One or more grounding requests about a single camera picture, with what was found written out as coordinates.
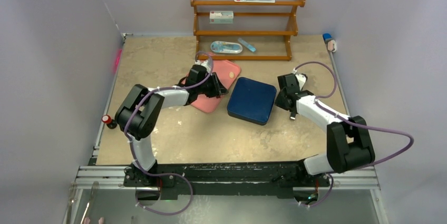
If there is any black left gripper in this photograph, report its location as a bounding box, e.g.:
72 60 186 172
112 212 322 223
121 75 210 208
197 73 228 99

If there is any dark blue tin lid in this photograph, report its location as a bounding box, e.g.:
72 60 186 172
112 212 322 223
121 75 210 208
227 77 277 110

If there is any blue chocolate tin box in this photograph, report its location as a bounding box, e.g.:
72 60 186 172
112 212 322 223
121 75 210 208
227 109 272 125

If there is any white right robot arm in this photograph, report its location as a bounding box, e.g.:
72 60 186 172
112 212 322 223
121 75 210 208
275 73 375 186

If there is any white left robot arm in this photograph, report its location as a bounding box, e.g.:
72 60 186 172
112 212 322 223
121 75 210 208
114 65 228 187

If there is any light blue oval package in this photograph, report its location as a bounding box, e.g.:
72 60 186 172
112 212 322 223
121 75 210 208
210 41 243 54

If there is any light blue small tube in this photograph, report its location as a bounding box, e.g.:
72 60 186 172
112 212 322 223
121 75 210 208
238 38 256 53

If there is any blue white corner device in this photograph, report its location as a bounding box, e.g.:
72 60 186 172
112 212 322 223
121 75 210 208
322 33 337 53

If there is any white green small box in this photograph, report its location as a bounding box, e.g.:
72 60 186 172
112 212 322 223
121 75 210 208
209 11 234 24

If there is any wooden shelf rack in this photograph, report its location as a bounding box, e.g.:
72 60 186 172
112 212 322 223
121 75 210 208
190 0 306 61

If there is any red black button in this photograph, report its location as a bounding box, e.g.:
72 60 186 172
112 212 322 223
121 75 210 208
101 114 117 129

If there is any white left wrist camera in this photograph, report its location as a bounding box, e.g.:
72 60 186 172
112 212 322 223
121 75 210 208
195 60 213 71

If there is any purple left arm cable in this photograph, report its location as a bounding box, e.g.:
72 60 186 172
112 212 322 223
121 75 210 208
124 51 215 216

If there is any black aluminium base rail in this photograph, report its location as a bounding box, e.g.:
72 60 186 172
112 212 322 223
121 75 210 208
75 161 379 200

